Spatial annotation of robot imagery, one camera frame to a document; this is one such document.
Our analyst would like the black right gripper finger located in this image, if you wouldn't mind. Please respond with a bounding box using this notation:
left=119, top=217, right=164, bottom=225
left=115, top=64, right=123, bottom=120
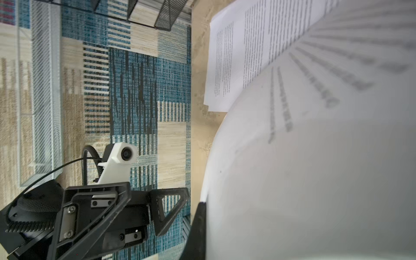
left=179, top=202, right=206, bottom=260

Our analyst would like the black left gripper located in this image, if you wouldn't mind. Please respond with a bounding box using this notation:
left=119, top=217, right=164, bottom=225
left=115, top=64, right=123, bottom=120
left=6, top=182, right=190, bottom=260

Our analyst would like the white paper bottom sheet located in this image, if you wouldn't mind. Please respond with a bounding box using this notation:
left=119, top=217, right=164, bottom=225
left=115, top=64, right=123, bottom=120
left=201, top=1, right=416, bottom=260

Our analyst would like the white text paper sheet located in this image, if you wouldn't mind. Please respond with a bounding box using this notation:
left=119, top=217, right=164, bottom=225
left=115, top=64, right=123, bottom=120
left=204, top=0, right=340, bottom=112

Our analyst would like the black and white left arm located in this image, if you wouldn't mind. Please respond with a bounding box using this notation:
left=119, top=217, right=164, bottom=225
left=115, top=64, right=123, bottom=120
left=1, top=180, right=189, bottom=260

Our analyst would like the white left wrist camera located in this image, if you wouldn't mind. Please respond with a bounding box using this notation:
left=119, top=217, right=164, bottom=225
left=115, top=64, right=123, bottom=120
left=97, top=142, right=138, bottom=185

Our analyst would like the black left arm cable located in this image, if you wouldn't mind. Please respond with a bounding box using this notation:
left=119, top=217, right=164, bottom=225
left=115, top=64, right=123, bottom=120
left=6, top=145, right=105, bottom=212

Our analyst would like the white wire mesh tray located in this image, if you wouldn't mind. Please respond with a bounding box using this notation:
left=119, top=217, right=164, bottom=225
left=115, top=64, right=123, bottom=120
left=14, top=1, right=63, bottom=187

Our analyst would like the black wire mesh file rack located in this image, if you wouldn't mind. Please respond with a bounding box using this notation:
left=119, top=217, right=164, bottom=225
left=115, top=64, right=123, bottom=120
left=31, top=1, right=193, bottom=35

